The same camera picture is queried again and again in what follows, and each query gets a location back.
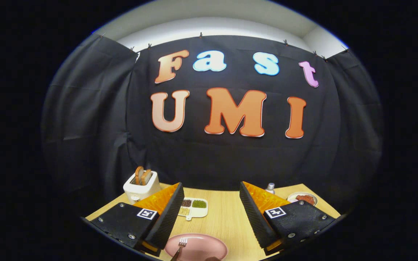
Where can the row of small cloth clips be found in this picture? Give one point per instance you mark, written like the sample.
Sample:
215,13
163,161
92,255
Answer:
200,35

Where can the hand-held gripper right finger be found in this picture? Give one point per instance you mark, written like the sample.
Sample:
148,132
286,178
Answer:
254,217

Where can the white toaster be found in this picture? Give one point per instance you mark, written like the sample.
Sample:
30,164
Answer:
143,190

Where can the pile of green beans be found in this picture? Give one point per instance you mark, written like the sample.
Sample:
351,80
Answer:
199,204

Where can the pile of dark beans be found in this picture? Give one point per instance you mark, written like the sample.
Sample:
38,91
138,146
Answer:
186,203

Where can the white round food plate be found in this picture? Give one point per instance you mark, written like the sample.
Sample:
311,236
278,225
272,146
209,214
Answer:
292,195

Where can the pile of yellow beans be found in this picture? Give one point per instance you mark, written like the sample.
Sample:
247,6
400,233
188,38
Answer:
184,211

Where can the white divided tray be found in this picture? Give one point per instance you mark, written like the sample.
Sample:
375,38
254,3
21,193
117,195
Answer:
198,213

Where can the black backdrop cloth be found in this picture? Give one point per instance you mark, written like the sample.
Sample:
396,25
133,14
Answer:
230,163

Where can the brown toast slice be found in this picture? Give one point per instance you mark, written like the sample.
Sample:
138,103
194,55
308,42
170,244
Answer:
147,176
138,174

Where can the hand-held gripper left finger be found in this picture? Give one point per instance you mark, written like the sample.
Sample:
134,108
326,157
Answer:
169,221

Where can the brown fried meat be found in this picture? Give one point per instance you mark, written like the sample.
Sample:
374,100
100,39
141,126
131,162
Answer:
305,199

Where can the pink round plate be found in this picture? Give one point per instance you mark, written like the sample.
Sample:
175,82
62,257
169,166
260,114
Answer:
201,248

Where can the green soda bottle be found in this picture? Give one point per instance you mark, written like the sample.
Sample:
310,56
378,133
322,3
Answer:
270,188

